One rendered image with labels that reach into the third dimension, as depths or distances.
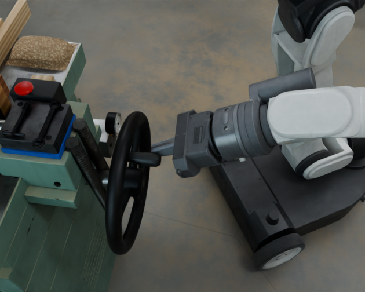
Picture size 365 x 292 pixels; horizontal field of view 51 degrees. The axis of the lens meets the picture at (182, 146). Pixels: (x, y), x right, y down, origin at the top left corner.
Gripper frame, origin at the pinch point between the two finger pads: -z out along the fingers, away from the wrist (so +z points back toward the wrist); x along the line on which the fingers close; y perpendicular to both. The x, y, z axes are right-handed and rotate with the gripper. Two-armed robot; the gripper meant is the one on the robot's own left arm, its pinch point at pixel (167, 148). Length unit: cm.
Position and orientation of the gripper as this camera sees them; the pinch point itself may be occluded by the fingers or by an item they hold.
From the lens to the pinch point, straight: 67.7
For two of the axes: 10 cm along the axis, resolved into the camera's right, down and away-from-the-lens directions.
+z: 8.6, -1.9, -4.8
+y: -5.1, -4.8, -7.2
